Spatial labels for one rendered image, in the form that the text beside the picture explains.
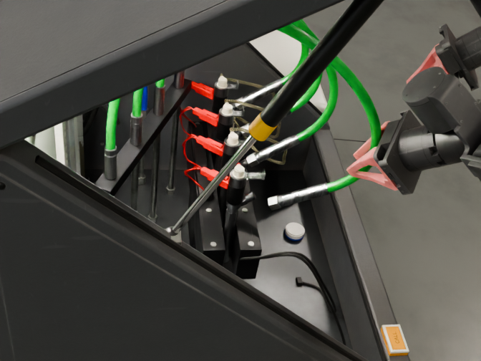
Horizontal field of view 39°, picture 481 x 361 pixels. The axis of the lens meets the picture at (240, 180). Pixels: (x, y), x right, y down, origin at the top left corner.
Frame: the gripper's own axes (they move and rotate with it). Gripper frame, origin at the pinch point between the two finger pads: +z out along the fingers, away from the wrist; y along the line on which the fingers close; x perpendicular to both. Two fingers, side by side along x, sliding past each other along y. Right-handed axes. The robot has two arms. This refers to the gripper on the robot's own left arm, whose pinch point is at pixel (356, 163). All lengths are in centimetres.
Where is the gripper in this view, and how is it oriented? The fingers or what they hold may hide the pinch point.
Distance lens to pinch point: 99.2
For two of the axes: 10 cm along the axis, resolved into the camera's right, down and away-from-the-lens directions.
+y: -4.2, 7.2, -5.4
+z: -6.5, 1.7, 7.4
